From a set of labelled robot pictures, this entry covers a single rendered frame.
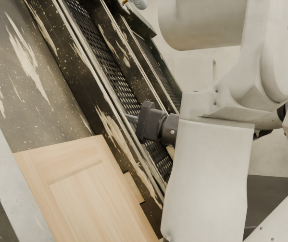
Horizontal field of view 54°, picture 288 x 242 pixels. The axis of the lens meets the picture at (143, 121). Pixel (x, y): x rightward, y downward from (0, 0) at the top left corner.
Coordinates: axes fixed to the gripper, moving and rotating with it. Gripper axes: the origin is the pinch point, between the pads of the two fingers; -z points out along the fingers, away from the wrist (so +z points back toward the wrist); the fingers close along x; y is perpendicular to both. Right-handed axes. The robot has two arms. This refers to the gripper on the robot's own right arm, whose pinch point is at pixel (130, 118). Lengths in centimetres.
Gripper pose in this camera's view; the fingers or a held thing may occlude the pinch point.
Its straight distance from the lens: 79.9
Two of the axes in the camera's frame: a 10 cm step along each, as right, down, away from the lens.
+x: 2.2, -9.7, -1.2
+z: 9.3, 2.5, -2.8
